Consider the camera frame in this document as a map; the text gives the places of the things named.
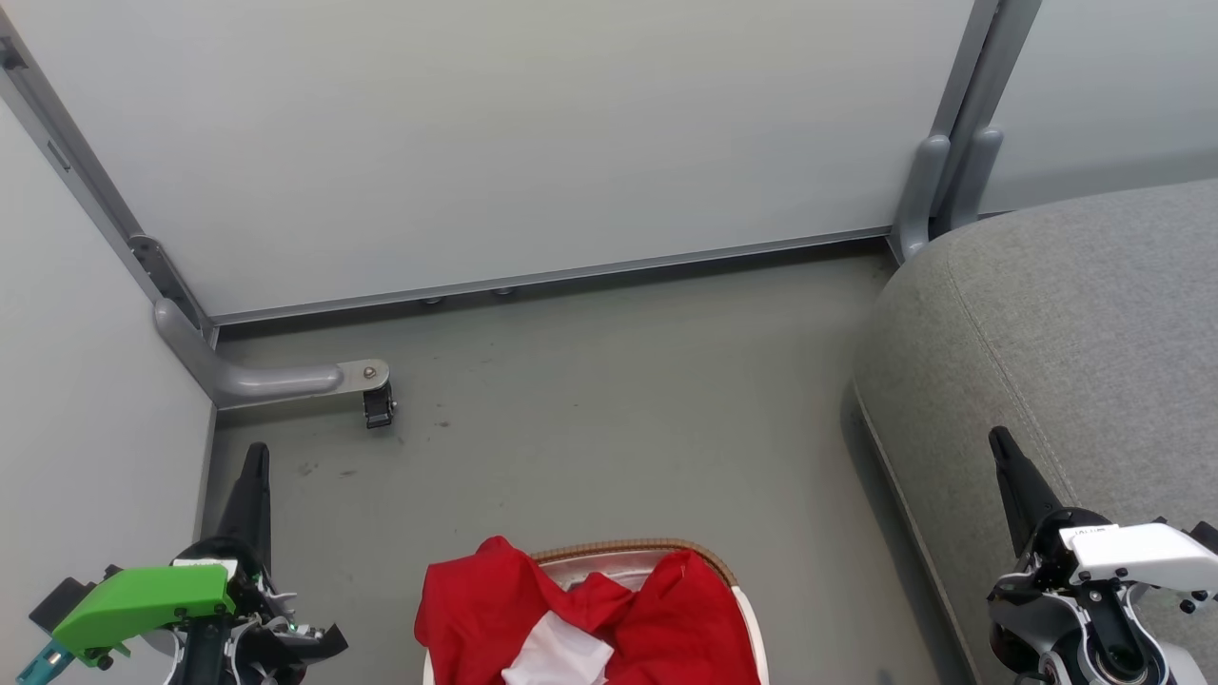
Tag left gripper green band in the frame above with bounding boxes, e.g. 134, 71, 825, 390
17, 442, 348, 685

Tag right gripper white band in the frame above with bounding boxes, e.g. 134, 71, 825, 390
988, 425, 1218, 685

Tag red cloth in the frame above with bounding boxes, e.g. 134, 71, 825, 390
414, 536, 762, 685

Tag grey fabric sofa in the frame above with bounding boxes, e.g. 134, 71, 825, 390
852, 179, 1218, 685

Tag white cloth piece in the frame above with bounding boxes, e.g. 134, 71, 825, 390
501, 611, 615, 685

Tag long grey partition foot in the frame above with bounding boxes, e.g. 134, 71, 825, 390
152, 299, 391, 411

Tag short grey partition foot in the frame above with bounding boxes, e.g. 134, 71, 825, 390
889, 134, 953, 264
937, 127, 1005, 237

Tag grey metal partition post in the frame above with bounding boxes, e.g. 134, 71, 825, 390
0, 14, 222, 339
928, 0, 1044, 234

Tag grey metal partition rail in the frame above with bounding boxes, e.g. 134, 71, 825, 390
209, 226, 897, 327

